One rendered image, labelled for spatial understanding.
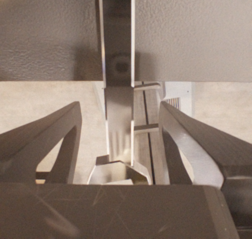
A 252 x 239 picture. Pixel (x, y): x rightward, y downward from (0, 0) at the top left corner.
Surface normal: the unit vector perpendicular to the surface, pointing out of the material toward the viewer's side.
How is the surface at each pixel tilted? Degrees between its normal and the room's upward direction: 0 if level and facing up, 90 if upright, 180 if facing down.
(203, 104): 0
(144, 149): 90
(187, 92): 0
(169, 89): 0
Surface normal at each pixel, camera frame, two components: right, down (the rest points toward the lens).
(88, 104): 0.00, 0.58
